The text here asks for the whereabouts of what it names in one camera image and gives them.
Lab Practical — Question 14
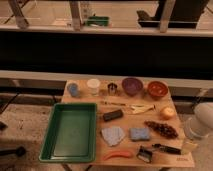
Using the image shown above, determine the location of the dark red grape bunch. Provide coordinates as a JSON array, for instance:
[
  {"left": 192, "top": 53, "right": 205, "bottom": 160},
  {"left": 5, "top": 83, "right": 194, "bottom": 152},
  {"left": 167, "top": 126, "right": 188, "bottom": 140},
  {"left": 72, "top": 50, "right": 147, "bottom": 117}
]
[{"left": 144, "top": 121, "right": 178, "bottom": 139}]

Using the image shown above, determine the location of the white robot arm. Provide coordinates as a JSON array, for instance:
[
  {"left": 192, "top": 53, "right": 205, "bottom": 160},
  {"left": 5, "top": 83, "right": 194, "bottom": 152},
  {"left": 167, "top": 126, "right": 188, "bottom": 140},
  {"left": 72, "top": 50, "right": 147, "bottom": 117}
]
[{"left": 181, "top": 102, "right": 213, "bottom": 155}]

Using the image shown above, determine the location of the small metal cup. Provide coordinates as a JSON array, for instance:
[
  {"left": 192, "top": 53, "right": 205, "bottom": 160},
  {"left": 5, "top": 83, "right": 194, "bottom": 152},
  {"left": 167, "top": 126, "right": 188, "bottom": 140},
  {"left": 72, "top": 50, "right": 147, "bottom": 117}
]
[{"left": 107, "top": 83, "right": 117, "bottom": 95}]

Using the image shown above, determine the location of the white plastic cup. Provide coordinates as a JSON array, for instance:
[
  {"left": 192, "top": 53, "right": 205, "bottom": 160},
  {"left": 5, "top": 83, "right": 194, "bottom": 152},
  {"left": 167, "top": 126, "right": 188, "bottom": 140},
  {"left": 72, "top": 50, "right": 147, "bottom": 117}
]
[{"left": 87, "top": 79, "right": 100, "bottom": 95}]

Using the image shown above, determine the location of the blue plastic cup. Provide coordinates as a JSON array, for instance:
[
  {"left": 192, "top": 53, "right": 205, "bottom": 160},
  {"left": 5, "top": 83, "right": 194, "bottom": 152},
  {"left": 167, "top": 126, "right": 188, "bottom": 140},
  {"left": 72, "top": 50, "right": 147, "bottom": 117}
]
[{"left": 67, "top": 83, "right": 79, "bottom": 97}]

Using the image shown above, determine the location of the black metal brush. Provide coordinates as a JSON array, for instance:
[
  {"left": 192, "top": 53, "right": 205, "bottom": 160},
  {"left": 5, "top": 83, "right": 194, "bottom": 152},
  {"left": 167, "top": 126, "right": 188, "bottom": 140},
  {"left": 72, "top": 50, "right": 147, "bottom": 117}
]
[{"left": 137, "top": 146, "right": 153, "bottom": 163}]

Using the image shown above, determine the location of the blue sponge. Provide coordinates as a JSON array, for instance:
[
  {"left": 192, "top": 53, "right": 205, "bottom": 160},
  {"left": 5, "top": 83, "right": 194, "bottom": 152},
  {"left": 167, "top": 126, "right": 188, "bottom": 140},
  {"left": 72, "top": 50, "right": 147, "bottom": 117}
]
[{"left": 130, "top": 128, "right": 150, "bottom": 141}]

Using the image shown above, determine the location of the wooden table board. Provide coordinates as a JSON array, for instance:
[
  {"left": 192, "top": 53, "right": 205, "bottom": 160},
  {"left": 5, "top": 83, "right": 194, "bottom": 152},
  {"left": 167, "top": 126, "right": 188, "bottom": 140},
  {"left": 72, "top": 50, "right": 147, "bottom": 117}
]
[{"left": 62, "top": 78, "right": 194, "bottom": 169}]

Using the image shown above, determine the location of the banana peel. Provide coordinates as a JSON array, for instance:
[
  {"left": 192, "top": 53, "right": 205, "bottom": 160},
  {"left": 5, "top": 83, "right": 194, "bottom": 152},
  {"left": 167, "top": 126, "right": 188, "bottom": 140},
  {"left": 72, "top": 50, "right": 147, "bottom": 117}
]
[{"left": 130, "top": 104, "right": 155, "bottom": 114}]

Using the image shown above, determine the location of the red bowl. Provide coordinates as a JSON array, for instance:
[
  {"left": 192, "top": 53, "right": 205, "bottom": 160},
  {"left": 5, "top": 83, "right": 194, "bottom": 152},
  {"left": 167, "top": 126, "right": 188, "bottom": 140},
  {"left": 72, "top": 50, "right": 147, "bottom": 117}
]
[{"left": 147, "top": 81, "right": 168, "bottom": 100}]

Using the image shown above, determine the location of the orange carrot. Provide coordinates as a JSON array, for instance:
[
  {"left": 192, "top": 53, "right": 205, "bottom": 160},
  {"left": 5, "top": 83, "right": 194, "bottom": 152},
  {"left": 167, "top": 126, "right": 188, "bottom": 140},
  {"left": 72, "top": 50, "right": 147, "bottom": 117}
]
[{"left": 103, "top": 150, "right": 133, "bottom": 160}]

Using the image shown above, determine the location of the light blue cloth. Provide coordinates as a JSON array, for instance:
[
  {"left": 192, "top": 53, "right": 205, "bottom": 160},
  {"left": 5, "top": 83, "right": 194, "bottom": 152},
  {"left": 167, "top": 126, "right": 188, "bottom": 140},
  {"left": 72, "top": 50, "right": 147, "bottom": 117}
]
[{"left": 101, "top": 126, "right": 125, "bottom": 147}]

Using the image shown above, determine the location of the black rectangular block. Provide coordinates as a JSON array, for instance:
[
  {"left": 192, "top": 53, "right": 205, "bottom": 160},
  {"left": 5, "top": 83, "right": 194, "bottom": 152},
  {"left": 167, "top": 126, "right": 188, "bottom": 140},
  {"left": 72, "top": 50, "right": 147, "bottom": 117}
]
[{"left": 103, "top": 110, "right": 123, "bottom": 122}]

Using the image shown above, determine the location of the purple bowl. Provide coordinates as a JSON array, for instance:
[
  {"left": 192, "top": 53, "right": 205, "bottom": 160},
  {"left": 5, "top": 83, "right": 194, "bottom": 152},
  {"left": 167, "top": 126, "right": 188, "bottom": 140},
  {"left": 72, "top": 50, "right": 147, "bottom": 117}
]
[{"left": 121, "top": 77, "right": 143, "bottom": 96}]

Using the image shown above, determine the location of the thin brown stick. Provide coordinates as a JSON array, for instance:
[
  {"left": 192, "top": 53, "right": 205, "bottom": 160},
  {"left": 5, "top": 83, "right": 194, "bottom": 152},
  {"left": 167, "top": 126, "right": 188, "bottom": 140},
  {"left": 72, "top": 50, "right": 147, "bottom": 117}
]
[{"left": 100, "top": 101, "right": 126, "bottom": 106}]

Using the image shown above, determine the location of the green plastic tray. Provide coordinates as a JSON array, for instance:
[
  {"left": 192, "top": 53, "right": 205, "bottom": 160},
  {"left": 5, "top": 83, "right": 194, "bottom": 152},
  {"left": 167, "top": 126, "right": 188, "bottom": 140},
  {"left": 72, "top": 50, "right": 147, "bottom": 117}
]
[{"left": 39, "top": 103, "right": 97, "bottom": 163}]

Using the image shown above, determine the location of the green box on shelf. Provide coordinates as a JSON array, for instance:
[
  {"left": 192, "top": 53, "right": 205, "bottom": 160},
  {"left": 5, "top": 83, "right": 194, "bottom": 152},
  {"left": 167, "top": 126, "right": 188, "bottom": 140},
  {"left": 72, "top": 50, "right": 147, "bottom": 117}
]
[{"left": 86, "top": 16, "right": 109, "bottom": 26}]

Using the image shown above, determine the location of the black handled peeler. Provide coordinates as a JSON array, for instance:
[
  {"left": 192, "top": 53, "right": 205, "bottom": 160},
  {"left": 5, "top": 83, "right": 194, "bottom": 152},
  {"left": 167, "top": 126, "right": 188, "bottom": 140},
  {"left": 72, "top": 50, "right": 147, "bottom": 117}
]
[{"left": 152, "top": 143, "right": 181, "bottom": 155}]

